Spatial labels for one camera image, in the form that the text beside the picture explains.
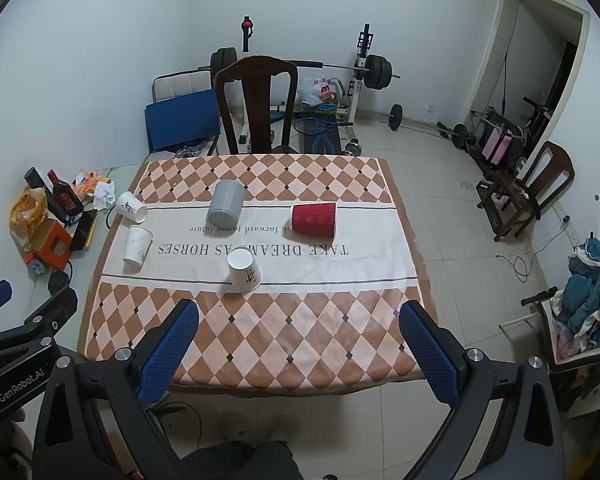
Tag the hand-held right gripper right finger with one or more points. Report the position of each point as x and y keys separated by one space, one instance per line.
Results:
x=430 y=350

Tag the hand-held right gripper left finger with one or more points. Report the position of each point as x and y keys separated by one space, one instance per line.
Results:
x=172 y=350

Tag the white printed paper cup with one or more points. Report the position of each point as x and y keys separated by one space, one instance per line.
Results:
x=137 y=247
x=130 y=206
x=245 y=270

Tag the grey cup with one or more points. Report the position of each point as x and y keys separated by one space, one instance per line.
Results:
x=225 y=205

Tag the red ribbed paper cup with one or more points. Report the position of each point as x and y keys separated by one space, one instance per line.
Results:
x=312 y=220

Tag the small blue red packet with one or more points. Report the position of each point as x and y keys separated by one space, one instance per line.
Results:
x=36 y=265

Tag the orange box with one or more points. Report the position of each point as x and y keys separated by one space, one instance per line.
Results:
x=52 y=245

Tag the black and gold flat box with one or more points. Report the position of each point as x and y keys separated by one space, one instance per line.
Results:
x=84 y=232

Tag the yellow plastic bag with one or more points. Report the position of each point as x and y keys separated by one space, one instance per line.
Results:
x=26 y=215

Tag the dark red liquor bottle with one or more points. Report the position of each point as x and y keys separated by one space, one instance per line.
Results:
x=66 y=197

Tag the checkered printed tablecloth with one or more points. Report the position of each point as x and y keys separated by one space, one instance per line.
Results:
x=280 y=320

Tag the crumpled white tissue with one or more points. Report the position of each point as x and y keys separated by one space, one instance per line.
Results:
x=104 y=196

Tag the orange wrapper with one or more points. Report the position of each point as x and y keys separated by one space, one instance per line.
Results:
x=87 y=182

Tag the person's leg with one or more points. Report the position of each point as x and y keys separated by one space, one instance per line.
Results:
x=245 y=462

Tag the pile of blue clothes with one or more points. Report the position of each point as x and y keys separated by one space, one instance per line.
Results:
x=592 y=285

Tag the pink bag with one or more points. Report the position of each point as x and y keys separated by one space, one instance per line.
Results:
x=497 y=146

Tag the small chrome dumbbell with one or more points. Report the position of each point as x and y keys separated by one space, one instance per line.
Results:
x=352 y=149

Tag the dark wooden chair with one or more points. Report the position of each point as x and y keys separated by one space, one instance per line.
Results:
x=550 y=170
x=257 y=105

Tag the short barbell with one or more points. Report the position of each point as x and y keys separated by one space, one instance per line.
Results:
x=395 y=117

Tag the blue badminton racket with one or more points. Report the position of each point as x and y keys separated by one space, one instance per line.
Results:
x=320 y=127

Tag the black exercise machine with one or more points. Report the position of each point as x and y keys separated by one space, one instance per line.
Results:
x=532 y=120

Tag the white weight bench rack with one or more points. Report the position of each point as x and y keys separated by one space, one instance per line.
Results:
x=354 y=105

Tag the white padded chair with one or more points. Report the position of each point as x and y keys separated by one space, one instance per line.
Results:
x=180 y=82

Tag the long barbell with black plates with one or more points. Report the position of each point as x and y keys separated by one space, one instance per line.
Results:
x=380 y=72

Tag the white plastic bag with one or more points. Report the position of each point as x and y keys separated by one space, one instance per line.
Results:
x=317 y=91

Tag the white door frame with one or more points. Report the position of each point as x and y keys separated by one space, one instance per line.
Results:
x=500 y=35

